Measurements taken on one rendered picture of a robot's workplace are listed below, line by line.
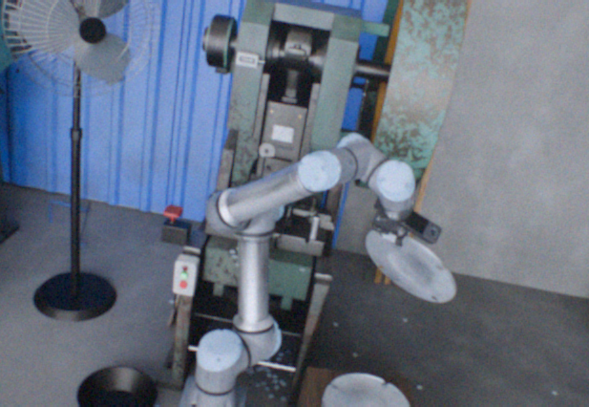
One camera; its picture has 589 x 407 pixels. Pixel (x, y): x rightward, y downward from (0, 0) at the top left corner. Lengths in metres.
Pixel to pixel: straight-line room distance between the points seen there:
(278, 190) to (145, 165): 2.36
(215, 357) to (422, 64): 0.98
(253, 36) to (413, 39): 0.55
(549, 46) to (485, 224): 1.08
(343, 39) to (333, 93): 0.18
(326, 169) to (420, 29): 0.69
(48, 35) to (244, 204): 1.16
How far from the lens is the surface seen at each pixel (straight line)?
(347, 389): 1.98
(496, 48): 3.29
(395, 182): 1.17
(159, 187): 3.58
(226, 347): 1.58
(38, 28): 2.25
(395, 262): 1.64
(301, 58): 1.96
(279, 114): 2.01
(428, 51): 1.66
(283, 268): 2.07
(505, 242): 3.68
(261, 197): 1.26
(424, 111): 1.67
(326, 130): 1.96
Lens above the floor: 1.68
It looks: 25 degrees down
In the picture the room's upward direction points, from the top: 11 degrees clockwise
